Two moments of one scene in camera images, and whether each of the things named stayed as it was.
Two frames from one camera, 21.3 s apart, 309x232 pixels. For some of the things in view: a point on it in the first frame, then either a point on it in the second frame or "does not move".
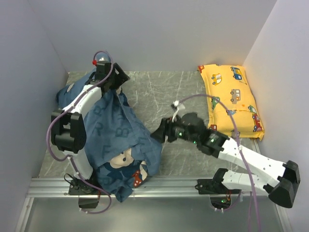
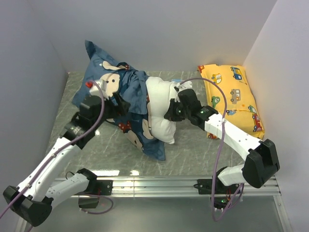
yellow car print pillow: x=229 y=83 does not move
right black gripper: x=166 y=123 to x=171 y=115
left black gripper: x=121 y=77 to x=121 y=109
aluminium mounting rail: x=165 y=187 does not move
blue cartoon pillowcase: x=122 y=152 to x=134 y=121
